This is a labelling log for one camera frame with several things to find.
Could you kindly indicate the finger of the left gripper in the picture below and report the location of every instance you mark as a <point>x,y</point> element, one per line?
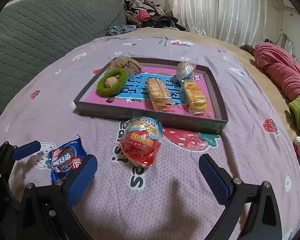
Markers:
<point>26,150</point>

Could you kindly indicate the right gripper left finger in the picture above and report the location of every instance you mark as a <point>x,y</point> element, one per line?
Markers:
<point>78,180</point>

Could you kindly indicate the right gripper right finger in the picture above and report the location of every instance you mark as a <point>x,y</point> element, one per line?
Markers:
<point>218,180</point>

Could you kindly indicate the blue Oreo cookie packet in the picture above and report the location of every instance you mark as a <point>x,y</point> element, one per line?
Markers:
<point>66,158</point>

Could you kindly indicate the yellow snack pack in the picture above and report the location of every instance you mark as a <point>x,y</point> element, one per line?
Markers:
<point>195,98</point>

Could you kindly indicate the clear biscuit pack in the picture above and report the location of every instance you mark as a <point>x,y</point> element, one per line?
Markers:
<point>159,95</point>

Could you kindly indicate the brown walnut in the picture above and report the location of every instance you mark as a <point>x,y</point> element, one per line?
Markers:
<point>111,82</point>

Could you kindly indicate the pale surprise egg toy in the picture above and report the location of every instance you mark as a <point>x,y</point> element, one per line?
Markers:
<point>185,71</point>

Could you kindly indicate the beige fabric scrunchie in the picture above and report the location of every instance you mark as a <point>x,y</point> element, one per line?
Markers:
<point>130,65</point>

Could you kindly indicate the purple strawberry bedsheet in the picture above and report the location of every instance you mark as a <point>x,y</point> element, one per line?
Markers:
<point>171,199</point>

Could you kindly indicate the dark cardboard tray box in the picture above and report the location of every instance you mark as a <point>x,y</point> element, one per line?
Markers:
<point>213,120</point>

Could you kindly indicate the pink book in tray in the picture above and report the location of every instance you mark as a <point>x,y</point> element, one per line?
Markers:
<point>134,93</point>

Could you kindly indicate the grey quilted headboard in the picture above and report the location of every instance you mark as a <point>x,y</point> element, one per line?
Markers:
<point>36,33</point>

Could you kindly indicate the pink quilt roll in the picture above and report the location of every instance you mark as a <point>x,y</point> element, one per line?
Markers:
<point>281,67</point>

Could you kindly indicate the dark floral pillow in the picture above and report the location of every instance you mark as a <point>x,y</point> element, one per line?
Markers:
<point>120,29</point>

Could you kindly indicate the white striped curtain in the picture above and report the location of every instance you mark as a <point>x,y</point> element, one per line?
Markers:
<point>237,22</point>

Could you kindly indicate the pile of clothes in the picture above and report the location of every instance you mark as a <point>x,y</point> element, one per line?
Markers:
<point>144,13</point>

